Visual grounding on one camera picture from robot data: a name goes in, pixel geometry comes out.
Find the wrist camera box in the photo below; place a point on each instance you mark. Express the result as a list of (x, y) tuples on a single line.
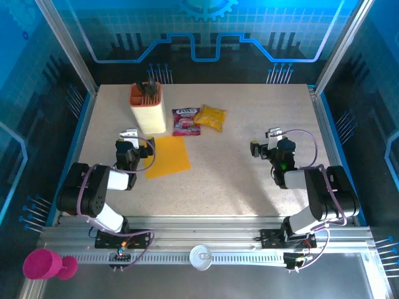
[(131, 134), (274, 134)]

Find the aluminium cross rail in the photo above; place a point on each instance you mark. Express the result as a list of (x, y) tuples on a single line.
[(202, 232)]

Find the orange cloth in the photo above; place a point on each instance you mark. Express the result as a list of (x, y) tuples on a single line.
[(170, 155)]

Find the aluminium frame post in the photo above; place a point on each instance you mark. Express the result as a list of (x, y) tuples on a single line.
[(344, 40), (66, 40)]

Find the black plastic utensil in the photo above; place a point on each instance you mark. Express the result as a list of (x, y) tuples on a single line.
[(141, 87), (152, 87)]

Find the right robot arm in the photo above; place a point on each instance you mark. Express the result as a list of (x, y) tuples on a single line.
[(296, 179)]

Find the yellow snack bag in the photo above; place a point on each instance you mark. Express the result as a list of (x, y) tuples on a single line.
[(212, 118)]

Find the small circuit board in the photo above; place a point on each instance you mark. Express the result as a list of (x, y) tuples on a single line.
[(293, 260), (120, 256)]

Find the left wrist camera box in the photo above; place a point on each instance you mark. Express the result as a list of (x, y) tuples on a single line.
[(131, 134)]

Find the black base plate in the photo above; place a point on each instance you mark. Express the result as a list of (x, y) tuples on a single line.
[(140, 240), (268, 238)]

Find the purple candy bag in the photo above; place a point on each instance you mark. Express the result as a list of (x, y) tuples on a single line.
[(185, 123)]

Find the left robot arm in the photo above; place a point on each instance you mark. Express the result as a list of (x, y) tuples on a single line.
[(117, 180)]

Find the pink plastic goblet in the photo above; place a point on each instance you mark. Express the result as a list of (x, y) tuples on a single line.
[(40, 264)]

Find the silver tin can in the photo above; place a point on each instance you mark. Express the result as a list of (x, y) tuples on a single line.
[(201, 257)]

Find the cream cutlery holder orange rim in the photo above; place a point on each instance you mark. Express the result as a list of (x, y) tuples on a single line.
[(149, 118)]

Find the aluminium side rail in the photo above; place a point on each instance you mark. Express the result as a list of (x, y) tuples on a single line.
[(82, 130), (322, 124)]

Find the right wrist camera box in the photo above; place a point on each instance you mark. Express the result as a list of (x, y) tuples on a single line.
[(274, 134)]

